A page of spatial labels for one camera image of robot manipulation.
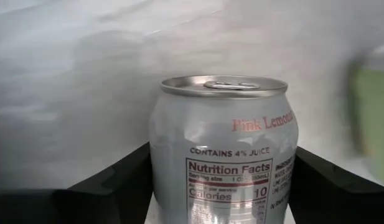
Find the pink beverage can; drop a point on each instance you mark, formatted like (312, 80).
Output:
(222, 140)

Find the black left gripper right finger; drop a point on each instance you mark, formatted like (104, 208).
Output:
(328, 199)

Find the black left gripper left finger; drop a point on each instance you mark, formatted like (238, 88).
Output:
(117, 196)

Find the green beverage can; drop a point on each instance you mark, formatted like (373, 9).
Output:
(375, 124)

